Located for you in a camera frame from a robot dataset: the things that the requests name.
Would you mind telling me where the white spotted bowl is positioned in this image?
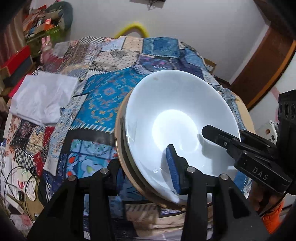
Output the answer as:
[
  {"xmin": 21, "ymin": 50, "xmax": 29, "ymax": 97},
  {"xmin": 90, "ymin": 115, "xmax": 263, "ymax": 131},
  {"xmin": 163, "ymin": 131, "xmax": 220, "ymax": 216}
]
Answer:
[{"xmin": 125, "ymin": 70, "xmax": 240, "ymax": 205}]

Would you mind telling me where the orange sleeve forearm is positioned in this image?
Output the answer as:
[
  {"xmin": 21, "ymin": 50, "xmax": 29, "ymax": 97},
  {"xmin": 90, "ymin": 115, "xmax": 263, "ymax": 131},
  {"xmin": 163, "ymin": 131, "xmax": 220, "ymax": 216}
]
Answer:
[{"xmin": 261, "ymin": 201, "xmax": 284, "ymax": 234}]

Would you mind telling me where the patchwork bed cover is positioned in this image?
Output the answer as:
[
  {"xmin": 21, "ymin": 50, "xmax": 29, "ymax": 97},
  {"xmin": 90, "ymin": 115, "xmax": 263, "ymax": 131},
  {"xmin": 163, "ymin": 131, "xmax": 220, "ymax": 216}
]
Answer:
[{"xmin": 4, "ymin": 36, "xmax": 255, "ymax": 239}]

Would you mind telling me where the pink bowl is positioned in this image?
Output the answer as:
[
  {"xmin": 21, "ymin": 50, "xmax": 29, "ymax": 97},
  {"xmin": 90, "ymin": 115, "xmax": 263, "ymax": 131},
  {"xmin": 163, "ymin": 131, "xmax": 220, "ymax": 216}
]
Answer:
[{"xmin": 114, "ymin": 92, "xmax": 186, "ymax": 211}]

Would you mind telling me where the green box of clutter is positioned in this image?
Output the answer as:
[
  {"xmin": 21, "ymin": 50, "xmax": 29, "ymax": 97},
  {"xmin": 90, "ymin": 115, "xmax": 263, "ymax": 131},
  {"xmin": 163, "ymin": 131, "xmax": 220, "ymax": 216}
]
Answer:
[{"xmin": 23, "ymin": 5, "xmax": 64, "ymax": 58}]

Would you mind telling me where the white suitcase with stickers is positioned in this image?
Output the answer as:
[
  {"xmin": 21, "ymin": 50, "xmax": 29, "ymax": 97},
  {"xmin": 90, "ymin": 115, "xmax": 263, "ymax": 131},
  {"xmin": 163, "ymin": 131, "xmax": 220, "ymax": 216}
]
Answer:
[{"xmin": 256, "ymin": 120, "xmax": 278, "ymax": 144}]

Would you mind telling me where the white folded cloth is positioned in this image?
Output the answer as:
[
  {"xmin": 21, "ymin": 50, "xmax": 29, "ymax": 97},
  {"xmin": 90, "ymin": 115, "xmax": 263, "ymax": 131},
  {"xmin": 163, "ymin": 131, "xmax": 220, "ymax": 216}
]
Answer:
[{"xmin": 10, "ymin": 71, "xmax": 79, "ymax": 126}]

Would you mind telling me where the grey green plush cushion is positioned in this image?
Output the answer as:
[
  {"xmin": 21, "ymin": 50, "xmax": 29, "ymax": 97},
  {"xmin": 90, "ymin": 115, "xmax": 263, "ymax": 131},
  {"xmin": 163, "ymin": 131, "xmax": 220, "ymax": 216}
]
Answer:
[{"xmin": 45, "ymin": 1, "xmax": 73, "ymax": 32}]

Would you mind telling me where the red box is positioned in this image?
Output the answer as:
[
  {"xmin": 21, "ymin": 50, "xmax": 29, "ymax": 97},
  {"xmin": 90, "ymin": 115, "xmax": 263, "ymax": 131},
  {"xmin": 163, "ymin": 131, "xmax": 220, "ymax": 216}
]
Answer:
[{"xmin": 1, "ymin": 45, "xmax": 31, "ymax": 77}]

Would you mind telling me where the person right hand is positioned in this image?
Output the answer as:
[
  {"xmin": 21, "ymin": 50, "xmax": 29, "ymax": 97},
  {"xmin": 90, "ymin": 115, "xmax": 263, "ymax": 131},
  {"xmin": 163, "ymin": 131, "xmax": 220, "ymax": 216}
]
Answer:
[{"xmin": 248, "ymin": 181, "xmax": 283, "ymax": 214}]

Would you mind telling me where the cardboard box on floor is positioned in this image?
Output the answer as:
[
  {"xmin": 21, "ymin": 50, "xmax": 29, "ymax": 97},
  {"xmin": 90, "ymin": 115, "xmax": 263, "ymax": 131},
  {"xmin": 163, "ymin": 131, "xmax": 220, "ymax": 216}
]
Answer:
[{"xmin": 204, "ymin": 58, "xmax": 216, "ymax": 74}]

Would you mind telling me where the pink rabbit toy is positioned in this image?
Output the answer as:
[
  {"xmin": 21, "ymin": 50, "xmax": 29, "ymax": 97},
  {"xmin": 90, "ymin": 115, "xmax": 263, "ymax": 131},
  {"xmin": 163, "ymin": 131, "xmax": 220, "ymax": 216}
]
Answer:
[{"xmin": 40, "ymin": 35, "xmax": 53, "ymax": 64}]

